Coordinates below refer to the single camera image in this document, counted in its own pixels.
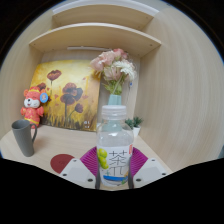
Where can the clear plastic drink bottle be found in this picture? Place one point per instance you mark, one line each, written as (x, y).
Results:
(115, 140)

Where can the yellow poppy flower painting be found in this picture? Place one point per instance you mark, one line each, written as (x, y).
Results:
(66, 96)

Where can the red plush toy figure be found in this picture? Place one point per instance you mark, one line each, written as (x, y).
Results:
(32, 106)

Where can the light wooden shelf unit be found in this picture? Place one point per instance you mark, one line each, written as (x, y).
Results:
(96, 38)

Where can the grey mug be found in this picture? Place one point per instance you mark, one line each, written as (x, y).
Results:
(23, 138)

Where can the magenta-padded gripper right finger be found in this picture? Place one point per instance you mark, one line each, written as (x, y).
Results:
(148, 171)

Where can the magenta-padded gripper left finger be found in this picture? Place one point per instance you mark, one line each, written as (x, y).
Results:
(77, 171)

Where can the pink and white flower bouquet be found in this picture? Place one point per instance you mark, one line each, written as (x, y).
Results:
(115, 68)

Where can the teal vase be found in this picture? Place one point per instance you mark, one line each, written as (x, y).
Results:
(114, 99)

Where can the flat round red coaster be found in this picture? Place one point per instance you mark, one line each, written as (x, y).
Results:
(60, 162)

